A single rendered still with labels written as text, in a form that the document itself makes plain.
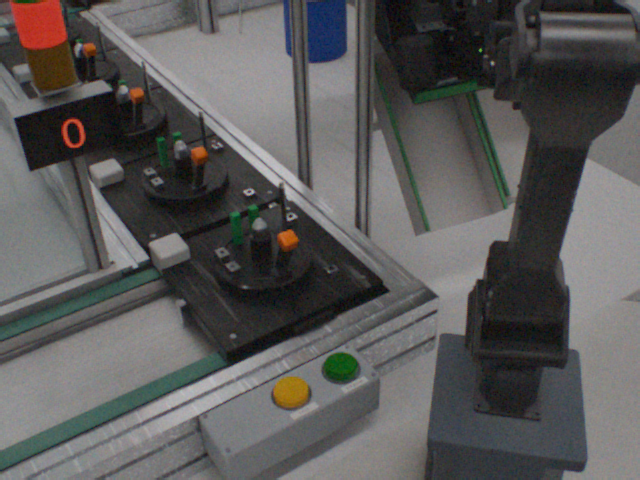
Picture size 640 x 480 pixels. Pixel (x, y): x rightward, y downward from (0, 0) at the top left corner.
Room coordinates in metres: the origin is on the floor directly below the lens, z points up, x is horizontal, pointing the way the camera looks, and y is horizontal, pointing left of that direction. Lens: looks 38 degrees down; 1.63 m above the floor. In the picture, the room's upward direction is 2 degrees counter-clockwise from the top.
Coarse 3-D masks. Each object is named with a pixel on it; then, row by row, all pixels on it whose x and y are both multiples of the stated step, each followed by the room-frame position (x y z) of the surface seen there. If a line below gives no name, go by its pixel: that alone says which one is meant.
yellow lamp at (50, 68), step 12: (24, 48) 0.80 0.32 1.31; (36, 48) 0.79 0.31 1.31; (48, 48) 0.79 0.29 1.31; (60, 48) 0.80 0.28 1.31; (36, 60) 0.79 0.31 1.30; (48, 60) 0.79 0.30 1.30; (60, 60) 0.80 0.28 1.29; (72, 60) 0.82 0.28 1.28; (36, 72) 0.79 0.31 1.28; (48, 72) 0.79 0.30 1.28; (60, 72) 0.80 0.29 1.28; (72, 72) 0.81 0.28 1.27; (36, 84) 0.79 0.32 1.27; (48, 84) 0.79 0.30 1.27; (60, 84) 0.79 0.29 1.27
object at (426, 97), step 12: (384, 0) 1.03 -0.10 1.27; (384, 12) 0.95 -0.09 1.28; (396, 12) 1.01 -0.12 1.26; (384, 24) 0.95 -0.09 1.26; (396, 24) 0.99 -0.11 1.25; (384, 36) 0.94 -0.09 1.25; (396, 36) 0.97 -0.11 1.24; (384, 48) 0.94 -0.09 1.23; (396, 48) 0.92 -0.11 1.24; (396, 60) 0.91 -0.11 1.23; (396, 72) 0.91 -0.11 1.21; (456, 84) 0.88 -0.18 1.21; (468, 84) 0.88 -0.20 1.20; (420, 96) 0.86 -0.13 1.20; (432, 96) 0.87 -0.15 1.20; (444, 96) 0.88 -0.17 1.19
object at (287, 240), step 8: (280, 232) 0.77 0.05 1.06; (288, 232) 0.75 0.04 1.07; (280, 240) 0.75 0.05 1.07; (288, 240) 0.74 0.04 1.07; (296, 240) 0.74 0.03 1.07; (280, 248) 0.75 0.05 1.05; (288, 248) 0.74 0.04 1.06; (280, 256) 0.75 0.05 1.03; (288, 256) 0.76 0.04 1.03; (280, 264) 0.76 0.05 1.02; (280, 272) 0.76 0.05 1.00
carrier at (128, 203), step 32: (160, 160) 1.06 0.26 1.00; (192, 160) 1.07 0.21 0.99; (224, 160) 1.10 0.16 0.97; (128, 192) 1.01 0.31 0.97; (160, 192) 0.98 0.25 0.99; (192, 192) 0.98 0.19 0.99; (224, 192) 1.00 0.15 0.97; (256, 192) 1.00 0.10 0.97; (128, 224) 0.93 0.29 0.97; (160, 224) 0.92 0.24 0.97; (192, 224) 0.92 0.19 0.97; (224, 224) 0.93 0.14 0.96
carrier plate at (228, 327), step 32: (192, 256) 0.84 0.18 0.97; (320, 256) 0.83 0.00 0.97; (352, 256) 0.83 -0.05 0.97; (192, 288) 0.77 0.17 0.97; (320, 288) 0.76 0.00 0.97; (352, 288) 0.76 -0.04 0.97; (224, 320) 0.71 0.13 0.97; (256, 320) 0.71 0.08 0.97; (288, 320) 0.70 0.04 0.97; (224, 352) 0.65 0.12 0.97
